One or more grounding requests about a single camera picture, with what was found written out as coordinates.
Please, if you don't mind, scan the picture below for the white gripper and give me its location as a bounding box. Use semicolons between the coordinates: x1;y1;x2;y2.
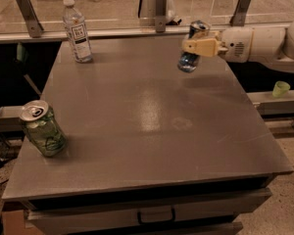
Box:
182;27;253;63

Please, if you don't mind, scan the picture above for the blue silver redbull can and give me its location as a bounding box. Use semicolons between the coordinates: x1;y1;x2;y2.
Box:
177;21;210;72

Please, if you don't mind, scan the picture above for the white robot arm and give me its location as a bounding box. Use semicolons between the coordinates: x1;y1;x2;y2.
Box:
177;21;294;73

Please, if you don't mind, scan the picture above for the green soda can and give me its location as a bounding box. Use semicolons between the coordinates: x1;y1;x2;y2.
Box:
20;100;67;157

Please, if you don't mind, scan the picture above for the small green cup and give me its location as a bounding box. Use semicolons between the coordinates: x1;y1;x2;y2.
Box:
272;81;290;98

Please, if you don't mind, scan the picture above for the clear plastic water bottle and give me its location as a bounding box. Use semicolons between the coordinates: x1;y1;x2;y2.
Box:
63;0;92;63

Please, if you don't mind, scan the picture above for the grey cabinet drawer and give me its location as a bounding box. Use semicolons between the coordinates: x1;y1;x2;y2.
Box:
24;187;272;235

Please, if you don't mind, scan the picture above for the right metal rail bracket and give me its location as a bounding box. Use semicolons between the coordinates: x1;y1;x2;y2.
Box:
230;0;252;26

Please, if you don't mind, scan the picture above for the metal rail bracket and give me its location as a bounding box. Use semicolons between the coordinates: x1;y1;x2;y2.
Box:
16;0;43;38
155;0;167;33
230;0;252;26

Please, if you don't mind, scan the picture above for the metal guard rail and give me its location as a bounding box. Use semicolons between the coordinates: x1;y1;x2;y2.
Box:
0;22;292;45

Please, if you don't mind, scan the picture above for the middle metal rail bracket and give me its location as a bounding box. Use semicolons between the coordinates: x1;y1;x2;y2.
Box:
155;0;167;33

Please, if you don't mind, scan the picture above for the left metal rail bracket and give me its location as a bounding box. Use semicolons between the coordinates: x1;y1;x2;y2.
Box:
16;0;43;38

